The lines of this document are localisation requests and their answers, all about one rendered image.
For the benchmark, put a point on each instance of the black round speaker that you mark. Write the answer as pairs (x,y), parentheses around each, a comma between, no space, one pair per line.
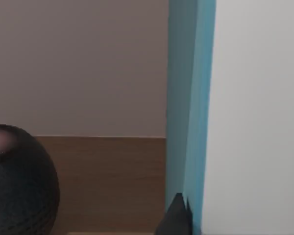
(19,186)

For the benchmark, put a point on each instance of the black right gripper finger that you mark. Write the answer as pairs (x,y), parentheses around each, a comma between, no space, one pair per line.
(177,220)

